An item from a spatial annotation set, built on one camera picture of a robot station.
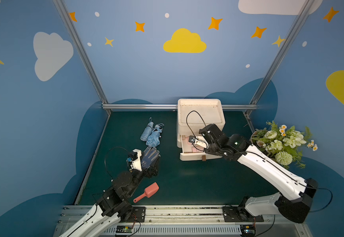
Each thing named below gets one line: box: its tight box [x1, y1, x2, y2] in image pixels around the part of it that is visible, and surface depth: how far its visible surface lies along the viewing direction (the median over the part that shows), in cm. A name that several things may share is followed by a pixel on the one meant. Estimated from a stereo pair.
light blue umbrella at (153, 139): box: [145, 122, 165, 148], surface depth 101 cm
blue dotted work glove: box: [141, 146, 161, 170], surface depth 100 cm
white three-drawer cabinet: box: [176, 98, 226, 161], surface depth 90 cm
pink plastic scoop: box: [132, 182, 160, 203], surface depth 83 cm
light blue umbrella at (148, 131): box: [139, 117, 155, 142], surface depth 106 cm
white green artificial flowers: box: [251, 120, 318, 169], surface depth 70 cm
